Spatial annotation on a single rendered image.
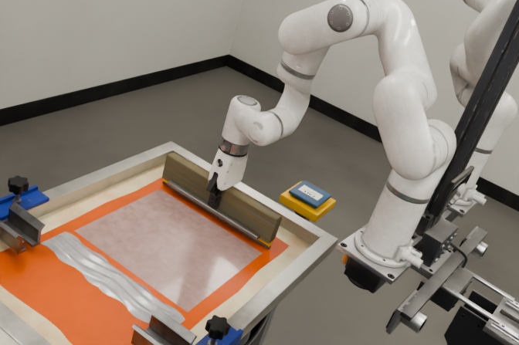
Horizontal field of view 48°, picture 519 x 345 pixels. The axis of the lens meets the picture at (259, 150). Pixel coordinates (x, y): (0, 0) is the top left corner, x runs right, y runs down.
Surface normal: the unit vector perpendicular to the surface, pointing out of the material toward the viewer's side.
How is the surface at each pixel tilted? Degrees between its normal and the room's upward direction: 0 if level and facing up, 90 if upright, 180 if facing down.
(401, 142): 90
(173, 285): 0
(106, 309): 0
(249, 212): 90
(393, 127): 95
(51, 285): 0
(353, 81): 90
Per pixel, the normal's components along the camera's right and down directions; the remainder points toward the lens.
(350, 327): 0.26, -0.85
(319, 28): -0.55, 0.33
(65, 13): 0.81, 0.45
